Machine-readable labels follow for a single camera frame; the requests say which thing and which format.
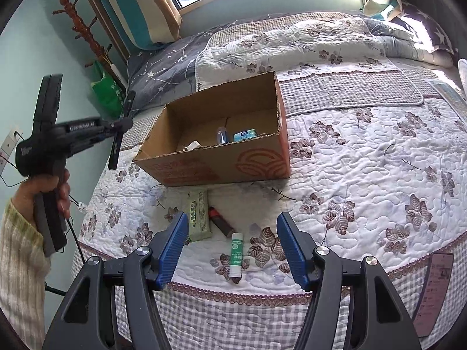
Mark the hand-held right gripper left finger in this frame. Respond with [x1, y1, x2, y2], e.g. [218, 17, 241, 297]
[42, 211, 190, 350]

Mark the green and white glue stick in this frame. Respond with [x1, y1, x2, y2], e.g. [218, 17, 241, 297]
[229, 232, 244, 284]

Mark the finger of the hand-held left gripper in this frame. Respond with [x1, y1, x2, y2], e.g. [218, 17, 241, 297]
[108, 127, 125, 170]
[120, 90, 137, 126]

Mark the dark constellation print bedding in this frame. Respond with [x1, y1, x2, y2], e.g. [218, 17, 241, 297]
[127, 15, 278, 110]

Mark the wooden coat rack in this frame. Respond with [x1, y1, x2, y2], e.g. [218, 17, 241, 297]
[52, 0, 128, 92]

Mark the dark star print pillow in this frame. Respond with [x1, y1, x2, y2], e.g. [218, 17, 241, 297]
[399, 2, 458, 68]

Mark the green plastic bag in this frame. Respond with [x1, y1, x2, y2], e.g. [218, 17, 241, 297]
[91, 60, 125, 117]

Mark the green and white tissue pack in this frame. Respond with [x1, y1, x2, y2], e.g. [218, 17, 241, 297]
[185, 188, 212, 242]

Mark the brown cardboard box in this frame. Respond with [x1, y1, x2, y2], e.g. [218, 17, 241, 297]
[133, 71, 291, 187]

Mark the smartphone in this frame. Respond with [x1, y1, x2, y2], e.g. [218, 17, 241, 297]
[412, 252, 455, 338]

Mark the person's left hand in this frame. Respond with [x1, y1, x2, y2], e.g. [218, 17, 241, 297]
[13, 169, 72, 234]

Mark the black cable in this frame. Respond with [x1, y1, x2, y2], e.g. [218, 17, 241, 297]
[44, 197, 88, 296]

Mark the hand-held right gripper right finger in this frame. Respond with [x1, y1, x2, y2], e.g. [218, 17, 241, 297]
[276, 211, 422, 350]

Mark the white round fan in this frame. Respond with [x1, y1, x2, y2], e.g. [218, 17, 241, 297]
[457, 58, 467, 99]

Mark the leaf print quilted bedspread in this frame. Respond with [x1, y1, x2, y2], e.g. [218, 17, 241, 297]
[71, 12, 467, 350]

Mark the black and red lighter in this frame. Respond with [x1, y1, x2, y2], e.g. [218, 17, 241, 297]
[208, 206, 234, 236]

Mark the white wall socket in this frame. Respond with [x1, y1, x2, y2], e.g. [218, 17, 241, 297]
[0, 127, 24, 176]

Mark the blue medicine box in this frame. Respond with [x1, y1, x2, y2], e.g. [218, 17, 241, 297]
[233, 128, 259, 143]

